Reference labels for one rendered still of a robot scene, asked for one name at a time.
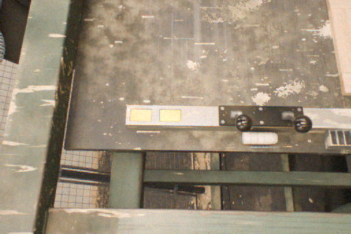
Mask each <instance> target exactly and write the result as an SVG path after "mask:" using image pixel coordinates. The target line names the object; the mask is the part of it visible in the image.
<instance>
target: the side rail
mask: <svg viewBox="0 0 351 234"><path fill-rule="evenodd" d="M48 210H49V214H48V218H47V224H46V233H45V234H351V213H325V212H309V211H253V210H218V209H114V208H79V207H71V208H48Z"/></svg>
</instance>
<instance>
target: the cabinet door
mask: <svg viewBox="0 0 351 234"><path fill-rule="evenodd" d="M326 4H327V8H328V16H329V20H330V29H331V33H332V39H333V46H334V49H335V55H336V62H337V68H338V71H339V81H340V84H341V90H342V92H341V93H342V95H351V0H326Z"/></svg>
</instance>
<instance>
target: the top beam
mask: <svg viewBox="0 0 351 234"><path fill-rule="evenodd" d="M82 4H83V0H31V6H30V9H29V14H28V20H27V25H26V28H25V35H24V39H23V46H22V50H21V55H20V60H19V65H18V68H17V75H16V79H15V82H14V90H13V93H12V98H11V104H10V109H9V111H8V119H7V122H6V125H5V130H4V136H3V141H2V144H1V152H0V234H43V223H44V219H45V211H46V209H48V205H50V206H52V207H53V206H54V202H55V197H56V190H57V184H58V174H59V169H60V162H61V154H62V146H63V142H64V131H65V126H66V119H67V115H68V106H69V98H70V94H71V83H72V79H73V67H74V63H75V55H76V47H77V40H78V35H79V27H80V19H81V15H82Z"/></svg>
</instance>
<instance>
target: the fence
mask: <svg viewBox="0 0 351 234"><path fill-rule="evenodd" d="M131 109H134V110H152V120H151V121H130V110H131ZM160 110H181V118H180V121H159V119H160ZM303 114H304V115H306V116H308V117H310V119H311V120H312V122H313V127H312V128H311V130H310V131H309V132H307V133H325V132H326V131H327V130H351V109H338V108H303ZM125 124H126V126H127V128H128V130H196V131H230V132H240V131H239V130H237V128H236V127H235V126H220V125H219V107H204V106H137V105H127V113H126V121H125ZM248 132H297V131H296V130H294V127H252V129H251V130H249V131H248Z"/></svg>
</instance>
